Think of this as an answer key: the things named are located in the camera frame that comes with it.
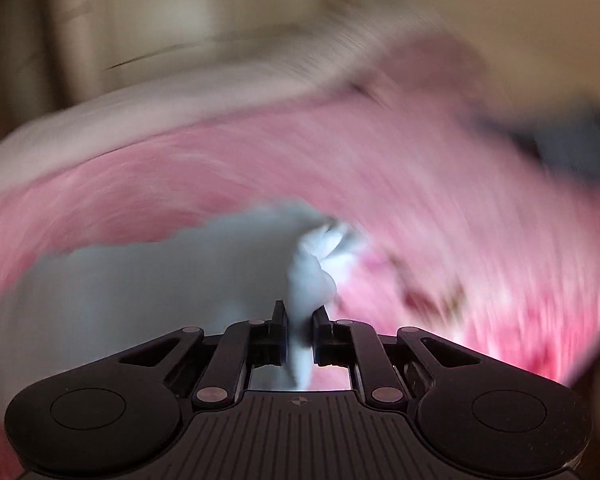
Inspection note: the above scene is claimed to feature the beige wardrobe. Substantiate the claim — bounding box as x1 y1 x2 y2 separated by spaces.
42 0 343 108

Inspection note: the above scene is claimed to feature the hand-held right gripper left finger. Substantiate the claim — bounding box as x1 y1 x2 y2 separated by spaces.
117 300 289 409

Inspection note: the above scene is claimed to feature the pink printed blanket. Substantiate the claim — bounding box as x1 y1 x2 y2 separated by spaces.
0 30 600 463

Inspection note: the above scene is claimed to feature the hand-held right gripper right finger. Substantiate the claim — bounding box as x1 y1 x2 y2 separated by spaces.
312 305 484 407

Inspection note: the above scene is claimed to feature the light blue garment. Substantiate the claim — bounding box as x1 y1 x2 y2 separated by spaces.
0 199 369 413

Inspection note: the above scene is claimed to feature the dark blue cloth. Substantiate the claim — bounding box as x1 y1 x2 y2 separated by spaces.
457 94 600 182

